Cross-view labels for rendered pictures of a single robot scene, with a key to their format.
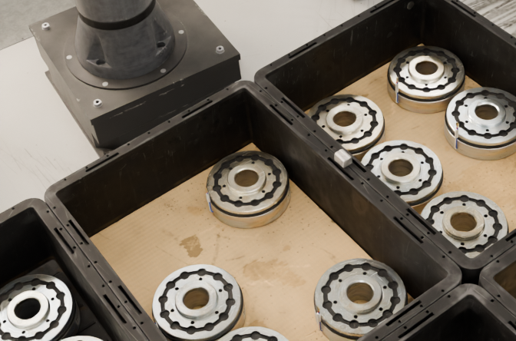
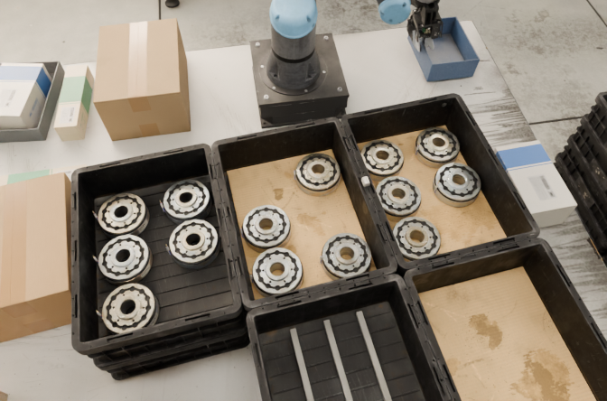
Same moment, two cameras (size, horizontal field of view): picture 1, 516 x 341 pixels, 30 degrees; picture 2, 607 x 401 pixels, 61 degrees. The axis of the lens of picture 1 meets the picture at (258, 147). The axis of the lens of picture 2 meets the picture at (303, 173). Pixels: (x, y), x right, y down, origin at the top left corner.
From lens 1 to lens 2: 19 cm
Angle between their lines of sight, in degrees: 13
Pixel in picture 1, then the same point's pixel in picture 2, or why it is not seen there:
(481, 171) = (442, 209)
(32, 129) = (234, 95)
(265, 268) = (308, 219)
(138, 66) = (294, 84)
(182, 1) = (331, 54)
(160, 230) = (266, 179)
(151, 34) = (305, 70)
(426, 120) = (426, 171)
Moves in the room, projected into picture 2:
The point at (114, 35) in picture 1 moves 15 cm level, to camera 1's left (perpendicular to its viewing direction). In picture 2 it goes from (284, 65) to (231, 55)
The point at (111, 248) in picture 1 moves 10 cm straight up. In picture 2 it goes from (239, 180) to (235, 153)
